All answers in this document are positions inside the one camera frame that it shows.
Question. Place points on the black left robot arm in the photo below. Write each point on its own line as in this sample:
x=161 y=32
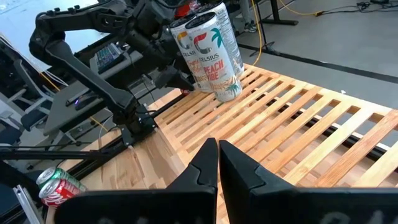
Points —
x=93 y=84

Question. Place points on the person's shoe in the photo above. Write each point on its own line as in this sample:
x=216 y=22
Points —
x=250 y=27

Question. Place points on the black desk support beam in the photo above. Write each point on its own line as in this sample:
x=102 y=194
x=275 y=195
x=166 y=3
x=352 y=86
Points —
x=46 y=154

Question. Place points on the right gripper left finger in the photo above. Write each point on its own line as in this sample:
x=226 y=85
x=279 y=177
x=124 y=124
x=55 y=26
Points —
x=199 y=174

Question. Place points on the wooden slatted shelf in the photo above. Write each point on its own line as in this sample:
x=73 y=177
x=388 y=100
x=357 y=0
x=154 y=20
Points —
x=357 y=151

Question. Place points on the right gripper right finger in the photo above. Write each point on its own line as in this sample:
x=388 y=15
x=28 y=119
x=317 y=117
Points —
x=242 y=186

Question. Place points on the black keyboard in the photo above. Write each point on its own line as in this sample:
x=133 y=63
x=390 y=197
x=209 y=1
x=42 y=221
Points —
x=107 y=56

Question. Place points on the black tripod stand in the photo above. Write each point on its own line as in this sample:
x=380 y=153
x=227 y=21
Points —
x=265 y=46

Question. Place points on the black computer mouse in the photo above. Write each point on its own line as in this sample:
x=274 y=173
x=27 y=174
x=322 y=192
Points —
x=84 y=101

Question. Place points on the green soda can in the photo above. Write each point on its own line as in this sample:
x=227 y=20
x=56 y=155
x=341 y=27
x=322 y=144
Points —
x=62 y=175

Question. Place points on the red item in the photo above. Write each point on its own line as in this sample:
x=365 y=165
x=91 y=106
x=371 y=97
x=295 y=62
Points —
x=186 y=8

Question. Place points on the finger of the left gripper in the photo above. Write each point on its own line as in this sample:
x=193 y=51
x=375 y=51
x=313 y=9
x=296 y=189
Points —
x=174 y=80

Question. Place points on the person's leg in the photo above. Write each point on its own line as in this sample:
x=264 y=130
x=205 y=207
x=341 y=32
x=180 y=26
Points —
x=245 y=9

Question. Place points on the grey office chair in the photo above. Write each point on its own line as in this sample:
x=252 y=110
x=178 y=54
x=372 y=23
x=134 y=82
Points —
x=32 y=119

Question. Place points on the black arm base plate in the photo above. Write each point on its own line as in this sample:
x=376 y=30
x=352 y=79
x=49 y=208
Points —
x=143 y=124

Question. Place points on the red Coca-Cola can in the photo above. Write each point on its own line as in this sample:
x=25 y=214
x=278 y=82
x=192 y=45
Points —
x=59 y=194

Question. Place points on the silver metal bracket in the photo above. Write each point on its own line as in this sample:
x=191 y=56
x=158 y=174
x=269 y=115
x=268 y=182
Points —
x=26 y=205

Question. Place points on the black desk foot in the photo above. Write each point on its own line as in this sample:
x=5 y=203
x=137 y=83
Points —
x=280 y=22

